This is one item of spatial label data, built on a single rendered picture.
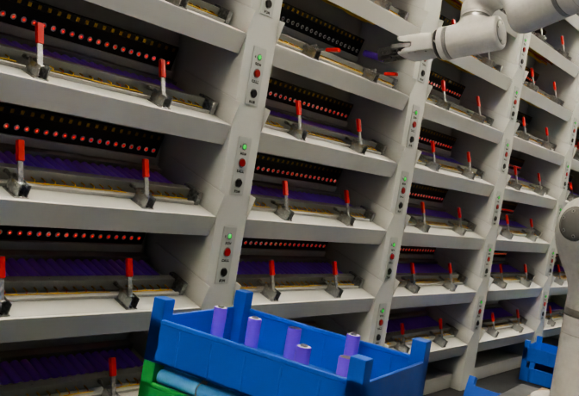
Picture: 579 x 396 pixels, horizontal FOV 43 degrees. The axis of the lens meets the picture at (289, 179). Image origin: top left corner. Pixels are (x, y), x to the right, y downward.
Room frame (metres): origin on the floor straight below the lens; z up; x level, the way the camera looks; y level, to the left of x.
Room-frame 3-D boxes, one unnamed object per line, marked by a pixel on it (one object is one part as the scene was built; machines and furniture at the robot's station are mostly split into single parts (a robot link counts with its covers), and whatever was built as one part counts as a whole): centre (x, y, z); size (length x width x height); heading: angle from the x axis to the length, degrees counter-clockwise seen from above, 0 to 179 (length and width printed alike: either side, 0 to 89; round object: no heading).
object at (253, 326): (0.98, 0.01, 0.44); 0.02 x 0.02 x 0.06
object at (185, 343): (0.95, -0.04, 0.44); 0.30 x 0.20 x 0.08; 59
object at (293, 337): (0.95, -0.04, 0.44); 0.02 x 0.02 x 0.06
